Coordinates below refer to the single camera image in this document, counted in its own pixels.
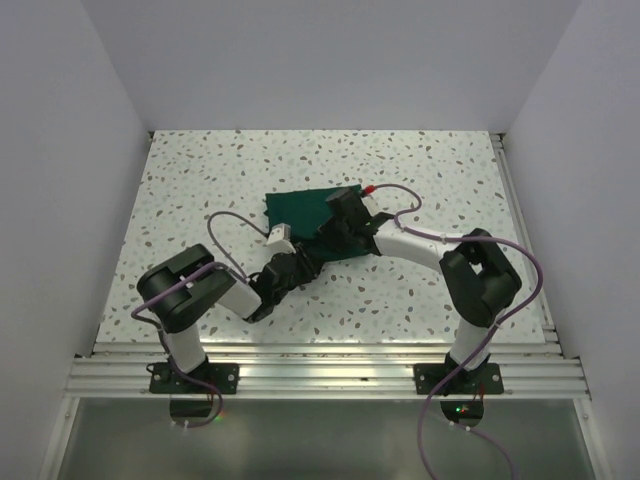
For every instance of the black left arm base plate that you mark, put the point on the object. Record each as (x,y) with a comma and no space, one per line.
(165,380)

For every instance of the aluminium extrusion frame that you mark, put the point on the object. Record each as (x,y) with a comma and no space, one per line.
(325,384)

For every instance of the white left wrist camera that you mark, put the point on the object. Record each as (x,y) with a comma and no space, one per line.
(279,239)

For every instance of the green surgical drape cloth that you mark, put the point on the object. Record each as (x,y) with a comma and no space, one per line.
(305,211)

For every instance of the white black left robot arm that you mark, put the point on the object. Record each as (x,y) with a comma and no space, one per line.
(178,292)

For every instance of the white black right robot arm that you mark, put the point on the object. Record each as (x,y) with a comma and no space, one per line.
(480,280)

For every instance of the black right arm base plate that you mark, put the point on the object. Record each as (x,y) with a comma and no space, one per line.
(486,380)

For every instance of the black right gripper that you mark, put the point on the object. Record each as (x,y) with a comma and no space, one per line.
(326,228)

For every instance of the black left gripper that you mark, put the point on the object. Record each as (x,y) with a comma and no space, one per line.
(310,263)

